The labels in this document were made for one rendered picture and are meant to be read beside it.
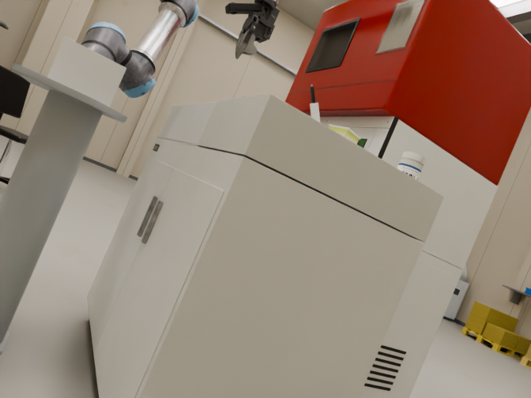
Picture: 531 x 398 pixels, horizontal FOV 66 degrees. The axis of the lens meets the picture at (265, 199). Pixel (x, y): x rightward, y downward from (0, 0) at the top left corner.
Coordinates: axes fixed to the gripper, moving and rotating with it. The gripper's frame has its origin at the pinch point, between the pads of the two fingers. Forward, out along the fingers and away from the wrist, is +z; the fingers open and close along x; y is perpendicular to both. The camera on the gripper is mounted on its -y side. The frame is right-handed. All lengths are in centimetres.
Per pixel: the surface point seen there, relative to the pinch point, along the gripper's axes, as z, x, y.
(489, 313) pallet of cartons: 62, 300, 690
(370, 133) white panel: 1, -6, 58
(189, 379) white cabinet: 85, -50, 5
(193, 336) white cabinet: 75, -50, 2
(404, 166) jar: 15, -39, 50
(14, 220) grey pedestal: 75, 3, -40
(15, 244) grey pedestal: 81, 3, -37
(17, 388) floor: 116, -11, -22
